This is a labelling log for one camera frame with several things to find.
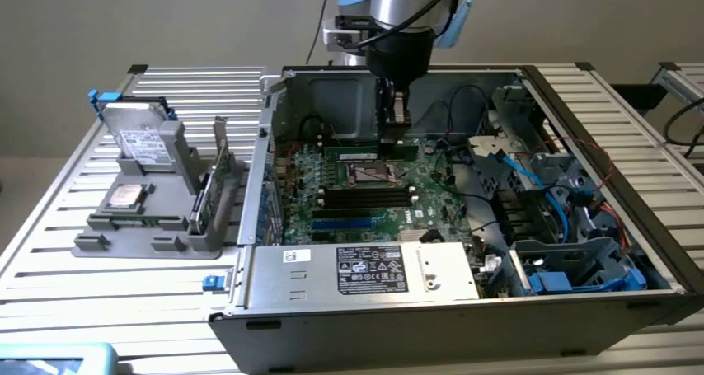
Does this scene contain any blue case latch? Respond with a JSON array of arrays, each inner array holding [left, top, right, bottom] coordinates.
[[202, 273, 228, 294]]

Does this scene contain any silver power supply unit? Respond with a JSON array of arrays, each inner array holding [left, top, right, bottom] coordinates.
[[244, 241, 482, 307]]

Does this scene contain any black RAM slot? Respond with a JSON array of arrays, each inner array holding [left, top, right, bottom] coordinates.
[[321, 192, 415, 200], [321, 187, 413, 195], [321, 201, 416, 210], [321, 196, 415, 205]]

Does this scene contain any open black PC case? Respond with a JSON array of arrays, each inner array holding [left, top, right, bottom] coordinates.
[[208, 63, 698, 373]]

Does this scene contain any black expansion slot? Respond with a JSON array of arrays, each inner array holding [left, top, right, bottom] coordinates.
[[312, 209, 377, 220]]

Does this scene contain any blue plastic drive caddy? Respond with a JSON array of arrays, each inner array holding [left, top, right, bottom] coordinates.
[[526, 267, 646, 297]]

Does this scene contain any thin red wire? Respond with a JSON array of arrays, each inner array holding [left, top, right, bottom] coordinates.
[[531, 138, 616, 195]]

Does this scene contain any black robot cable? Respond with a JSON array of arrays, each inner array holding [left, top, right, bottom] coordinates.
[[344, 0, 461, 49]]

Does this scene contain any green graphics card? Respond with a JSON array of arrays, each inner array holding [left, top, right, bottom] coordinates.
[[189, 116, 234, 232]]

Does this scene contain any blue expansion slot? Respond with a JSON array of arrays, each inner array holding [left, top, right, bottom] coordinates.
[[312, 219, 375, 231]]

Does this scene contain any teal plastic box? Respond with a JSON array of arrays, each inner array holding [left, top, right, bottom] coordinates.
[[0, 342, 121, 375]]

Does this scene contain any green RAM stick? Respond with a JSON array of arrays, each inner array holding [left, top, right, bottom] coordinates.
[[323, 143, 421, 162], [109, 215, 170, 229]]

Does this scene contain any silver CPU chip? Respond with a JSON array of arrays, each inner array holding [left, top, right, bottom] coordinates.
[[106, 183, 149, 212]]

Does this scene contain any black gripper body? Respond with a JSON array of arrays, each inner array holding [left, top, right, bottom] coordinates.
[[365, 27, 433, 81]]

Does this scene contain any thick black cable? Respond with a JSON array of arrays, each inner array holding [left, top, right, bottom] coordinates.
[[662, 96, 704, 158]]

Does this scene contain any blue plastic disk bracket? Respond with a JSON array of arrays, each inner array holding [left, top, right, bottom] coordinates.
[[87, 88, 178, 123]]

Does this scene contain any thin black wall cable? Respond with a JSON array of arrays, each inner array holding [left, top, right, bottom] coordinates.
[[305, 0, 335, 66]]

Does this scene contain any grey metal disk bay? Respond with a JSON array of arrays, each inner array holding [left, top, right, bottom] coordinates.
[[467, 84, 649, 298]]

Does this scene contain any green Dell motherboard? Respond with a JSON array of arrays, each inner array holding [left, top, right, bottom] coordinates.
[[281, 138, 476, 246]]

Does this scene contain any silver CPU socket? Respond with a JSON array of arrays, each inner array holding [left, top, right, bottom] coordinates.
[[341, 162, 403, 188]]

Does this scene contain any grey plastic parts rack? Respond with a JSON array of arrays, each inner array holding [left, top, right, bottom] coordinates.
[[71, 121, 253, 261]]

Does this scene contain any metal slat side table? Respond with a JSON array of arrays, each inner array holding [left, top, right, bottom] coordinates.
[[651, 61, 704, 116]]

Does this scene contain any blue SATA wire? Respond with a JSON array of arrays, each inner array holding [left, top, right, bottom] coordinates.
[[492, 150, 594, 244]]

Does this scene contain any silver hard disk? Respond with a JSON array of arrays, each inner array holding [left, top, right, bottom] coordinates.
[[102, 101, 169, 166]]

